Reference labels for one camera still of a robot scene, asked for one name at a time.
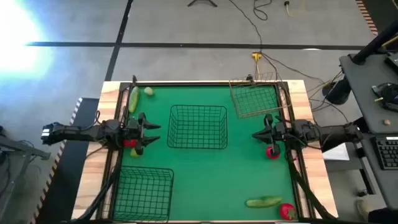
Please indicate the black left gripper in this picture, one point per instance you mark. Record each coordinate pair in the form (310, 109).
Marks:
(140, 130)

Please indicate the white paper sheet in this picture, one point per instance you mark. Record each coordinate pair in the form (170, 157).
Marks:
(337, 153)

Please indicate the black flat desk device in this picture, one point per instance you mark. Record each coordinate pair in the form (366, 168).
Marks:
(393, 62)

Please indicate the black diagonal frame strut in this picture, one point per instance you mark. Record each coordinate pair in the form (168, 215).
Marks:
(306, 189)
(102, 193)

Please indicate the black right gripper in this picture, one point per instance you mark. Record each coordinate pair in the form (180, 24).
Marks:
(283, 133)

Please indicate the black desk support bar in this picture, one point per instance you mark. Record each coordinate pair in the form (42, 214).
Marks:
(366, 122)

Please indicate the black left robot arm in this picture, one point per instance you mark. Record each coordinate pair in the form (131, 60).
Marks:
(77, 132)

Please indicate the red tomato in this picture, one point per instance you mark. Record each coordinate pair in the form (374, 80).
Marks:
(269, 156)
(130, 143)
(286, 211)

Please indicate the person's shoe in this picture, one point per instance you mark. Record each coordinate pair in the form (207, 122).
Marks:
(362, 208)

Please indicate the green cucumber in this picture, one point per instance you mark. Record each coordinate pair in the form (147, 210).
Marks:
(134, 99)
(264, 202)

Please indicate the green felt table mat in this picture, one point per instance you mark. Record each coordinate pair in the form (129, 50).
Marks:
(217, 174)

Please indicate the yellow power plug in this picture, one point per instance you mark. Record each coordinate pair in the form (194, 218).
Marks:
(257, 56)

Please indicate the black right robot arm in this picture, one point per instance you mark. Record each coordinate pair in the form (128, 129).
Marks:
(329, 133)

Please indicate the black metal table frame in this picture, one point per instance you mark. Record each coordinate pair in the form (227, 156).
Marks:
(202, 83)

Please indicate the black keyboard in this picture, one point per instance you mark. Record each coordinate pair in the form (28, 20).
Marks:
(388, 152)

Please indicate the black round stand base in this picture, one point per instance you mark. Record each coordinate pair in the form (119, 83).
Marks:
(337, 91)

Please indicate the person's leg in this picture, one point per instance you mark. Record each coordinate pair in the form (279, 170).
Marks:
(381, 217)

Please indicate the grey desk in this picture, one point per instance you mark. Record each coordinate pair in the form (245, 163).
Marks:
(363, 93)

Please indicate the black floor mat striped edge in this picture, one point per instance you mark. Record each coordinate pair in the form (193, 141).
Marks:
(68, 186)
(382, 12)

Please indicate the black desk pole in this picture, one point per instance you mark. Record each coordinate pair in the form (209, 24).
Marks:
(373, 43)

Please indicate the small brown object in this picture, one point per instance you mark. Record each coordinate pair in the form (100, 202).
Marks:
(387, 122)

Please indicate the black desk caster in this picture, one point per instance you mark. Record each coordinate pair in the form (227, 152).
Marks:
(362, 193)

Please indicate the small green lime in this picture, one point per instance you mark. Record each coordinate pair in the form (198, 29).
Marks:
(149, 91)
(133, 153)

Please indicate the grey metal stand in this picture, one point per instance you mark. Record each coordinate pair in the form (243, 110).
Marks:
(25, 149)

